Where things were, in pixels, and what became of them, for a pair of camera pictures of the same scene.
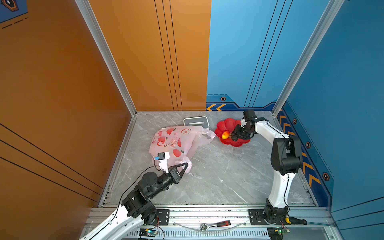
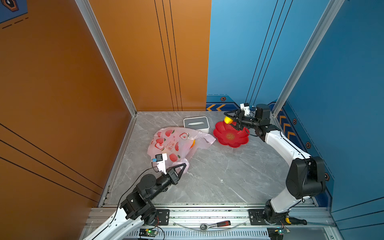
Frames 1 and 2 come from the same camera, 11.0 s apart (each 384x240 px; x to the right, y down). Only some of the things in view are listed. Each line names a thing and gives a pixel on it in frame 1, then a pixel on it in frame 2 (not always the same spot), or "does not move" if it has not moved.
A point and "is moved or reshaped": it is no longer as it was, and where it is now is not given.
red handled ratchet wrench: [205, 227] does not move
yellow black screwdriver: [295, 221] does not move
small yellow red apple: [225, 135] to [228, 120]
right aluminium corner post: [331, 11] does not move
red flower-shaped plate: [229, 124] does not move
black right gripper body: [242, 132] to [249, 122]
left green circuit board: [148, 232] does not move
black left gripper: [173, 175] does not move
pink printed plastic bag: [180, 141] is moved or reshaped
